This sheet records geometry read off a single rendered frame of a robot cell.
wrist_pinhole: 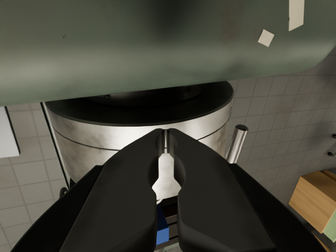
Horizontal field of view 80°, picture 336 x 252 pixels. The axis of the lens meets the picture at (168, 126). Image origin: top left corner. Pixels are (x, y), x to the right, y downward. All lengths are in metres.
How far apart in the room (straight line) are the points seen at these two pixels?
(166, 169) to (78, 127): 0.12
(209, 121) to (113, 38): 0.16
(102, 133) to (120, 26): 0.12
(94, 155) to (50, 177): 1.59
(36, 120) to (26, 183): 0.54
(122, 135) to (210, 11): 0.15
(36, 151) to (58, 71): 1.56
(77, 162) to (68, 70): 0.16
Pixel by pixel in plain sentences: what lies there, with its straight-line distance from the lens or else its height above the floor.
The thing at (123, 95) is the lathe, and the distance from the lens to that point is 0.27.
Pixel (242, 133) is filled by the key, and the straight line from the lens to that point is 0.19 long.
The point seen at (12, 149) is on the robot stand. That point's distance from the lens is 0.83.
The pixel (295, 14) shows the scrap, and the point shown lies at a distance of 0.26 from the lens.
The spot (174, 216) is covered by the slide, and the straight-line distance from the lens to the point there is 0.82.
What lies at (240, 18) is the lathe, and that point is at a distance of 0.22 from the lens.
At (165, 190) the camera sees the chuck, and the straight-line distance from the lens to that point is 0.30.
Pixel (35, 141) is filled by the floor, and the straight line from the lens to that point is 1.69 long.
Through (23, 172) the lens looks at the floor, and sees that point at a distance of 1.85.
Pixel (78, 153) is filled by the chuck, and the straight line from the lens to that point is 0.29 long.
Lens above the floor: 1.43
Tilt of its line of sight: 55 degrees down
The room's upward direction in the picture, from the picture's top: 143 degrees clockwise
